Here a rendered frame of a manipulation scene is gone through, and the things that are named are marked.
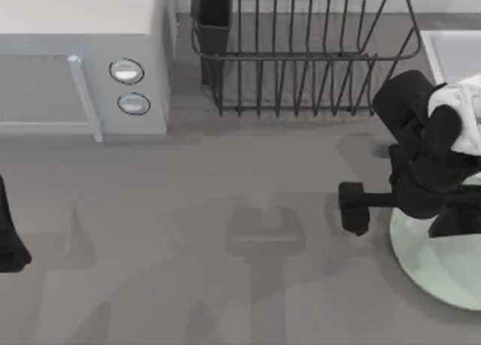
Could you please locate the glass microwave door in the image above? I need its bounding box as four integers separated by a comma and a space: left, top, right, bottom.
0, 35, 103, 143

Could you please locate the pale microwave oven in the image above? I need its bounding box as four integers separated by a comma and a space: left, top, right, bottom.
0, 0, 178, 144

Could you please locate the dark grey cutlery holder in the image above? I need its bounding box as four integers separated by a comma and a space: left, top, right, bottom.
190, 0, 234, 86

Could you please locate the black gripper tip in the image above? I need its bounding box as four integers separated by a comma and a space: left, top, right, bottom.
0, 174, 33, 274

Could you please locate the pale green glass plate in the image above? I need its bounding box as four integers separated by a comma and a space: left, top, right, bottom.
389, 205, 481, 312

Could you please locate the round silver microwave knob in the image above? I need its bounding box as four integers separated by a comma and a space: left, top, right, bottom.
107, 57, 146, 86
116, 92, 152, 117

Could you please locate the white sink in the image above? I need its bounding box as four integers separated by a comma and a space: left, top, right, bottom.
419, 29, 481, 87

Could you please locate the dark wire dish rack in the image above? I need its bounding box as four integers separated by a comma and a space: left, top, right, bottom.
190, 0, 422, 118

